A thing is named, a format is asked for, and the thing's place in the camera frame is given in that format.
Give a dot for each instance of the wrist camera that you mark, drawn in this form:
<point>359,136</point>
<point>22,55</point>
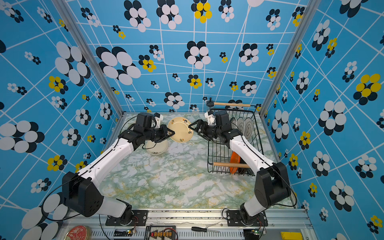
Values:
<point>158,120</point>
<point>211,119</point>

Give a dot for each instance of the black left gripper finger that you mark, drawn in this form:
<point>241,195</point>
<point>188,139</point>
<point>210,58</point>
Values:
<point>168,135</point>
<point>167,130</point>

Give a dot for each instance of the black screwdriver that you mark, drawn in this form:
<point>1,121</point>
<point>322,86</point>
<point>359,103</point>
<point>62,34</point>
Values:
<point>204,230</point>

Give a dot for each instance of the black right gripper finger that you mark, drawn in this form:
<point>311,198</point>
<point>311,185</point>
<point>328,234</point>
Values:
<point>200,132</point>
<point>198,124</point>

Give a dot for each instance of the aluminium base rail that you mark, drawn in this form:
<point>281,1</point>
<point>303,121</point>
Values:
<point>276,221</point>

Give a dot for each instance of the black terminal board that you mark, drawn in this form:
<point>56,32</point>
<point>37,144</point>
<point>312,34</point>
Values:
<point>161,233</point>

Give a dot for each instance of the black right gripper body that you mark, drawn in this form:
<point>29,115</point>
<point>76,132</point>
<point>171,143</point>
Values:
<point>214,132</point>

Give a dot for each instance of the cream plate with floral print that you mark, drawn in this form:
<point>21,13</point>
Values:
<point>156,148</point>

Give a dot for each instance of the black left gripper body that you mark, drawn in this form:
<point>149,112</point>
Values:
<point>155,134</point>

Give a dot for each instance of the wooden rack handle far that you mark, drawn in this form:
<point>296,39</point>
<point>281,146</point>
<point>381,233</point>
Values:
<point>231,104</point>

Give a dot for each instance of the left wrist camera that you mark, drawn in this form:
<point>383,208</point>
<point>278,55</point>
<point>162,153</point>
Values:
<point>158,120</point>

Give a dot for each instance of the white plate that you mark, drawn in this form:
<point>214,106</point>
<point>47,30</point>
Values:
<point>234,123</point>
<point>240,124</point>
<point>248,128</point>

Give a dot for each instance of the black wire dish rack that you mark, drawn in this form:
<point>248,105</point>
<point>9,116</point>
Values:
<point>251,152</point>

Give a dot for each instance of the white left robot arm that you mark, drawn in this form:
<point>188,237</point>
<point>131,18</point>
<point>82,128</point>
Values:
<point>81,190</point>

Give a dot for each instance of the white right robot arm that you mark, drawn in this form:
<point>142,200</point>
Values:
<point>272,181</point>

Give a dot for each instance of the glass jar with black lid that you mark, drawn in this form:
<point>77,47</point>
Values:
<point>210,104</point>

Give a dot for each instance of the orange plate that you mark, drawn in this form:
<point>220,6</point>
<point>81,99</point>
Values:
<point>235,159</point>

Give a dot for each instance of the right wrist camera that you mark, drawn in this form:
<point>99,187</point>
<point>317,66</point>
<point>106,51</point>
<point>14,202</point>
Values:
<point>211,119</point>

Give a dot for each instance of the cream plate with black stamp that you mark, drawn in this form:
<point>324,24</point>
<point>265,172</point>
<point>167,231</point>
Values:
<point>181,128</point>

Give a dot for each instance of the yellow box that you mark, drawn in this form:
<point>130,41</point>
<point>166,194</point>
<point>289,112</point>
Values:
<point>291,236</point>

